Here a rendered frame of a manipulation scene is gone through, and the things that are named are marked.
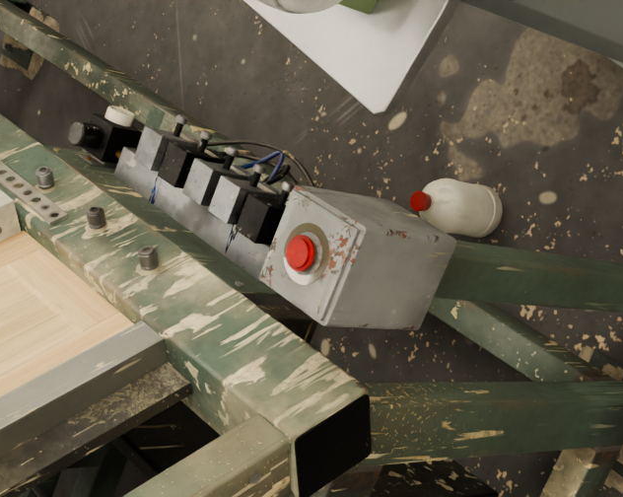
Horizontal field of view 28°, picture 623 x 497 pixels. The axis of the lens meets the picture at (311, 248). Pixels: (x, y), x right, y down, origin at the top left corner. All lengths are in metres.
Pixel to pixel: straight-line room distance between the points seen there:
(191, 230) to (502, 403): 0.50
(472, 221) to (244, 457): 0.99
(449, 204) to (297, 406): 0.85
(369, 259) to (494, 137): 1.05
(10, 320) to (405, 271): 0.56
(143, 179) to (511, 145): 0.77
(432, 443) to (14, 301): 0.59
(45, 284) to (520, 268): 0.64
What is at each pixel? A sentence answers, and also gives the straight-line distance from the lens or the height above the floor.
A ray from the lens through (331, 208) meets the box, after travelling 1.34.
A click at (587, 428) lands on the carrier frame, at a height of 0.24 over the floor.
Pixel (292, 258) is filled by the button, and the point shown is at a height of 0.94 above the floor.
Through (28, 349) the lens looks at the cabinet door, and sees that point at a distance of 1.62.
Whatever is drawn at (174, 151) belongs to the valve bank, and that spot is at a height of 0.76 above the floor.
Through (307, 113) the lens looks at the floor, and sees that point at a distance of 2.66.
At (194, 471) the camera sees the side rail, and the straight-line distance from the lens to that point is 1.37.
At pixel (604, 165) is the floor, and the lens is 2.22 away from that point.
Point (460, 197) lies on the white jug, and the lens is 2.21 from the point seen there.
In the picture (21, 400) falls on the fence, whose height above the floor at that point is 1.06.
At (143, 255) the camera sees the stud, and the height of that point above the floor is 0.88.
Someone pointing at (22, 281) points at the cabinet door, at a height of 0.94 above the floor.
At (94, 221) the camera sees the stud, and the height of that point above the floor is 0.87.
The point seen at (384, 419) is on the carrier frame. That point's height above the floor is 0.75.
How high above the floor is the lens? 1.92
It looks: 47 degrees down
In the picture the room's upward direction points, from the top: 84 degrees counter-clockwise
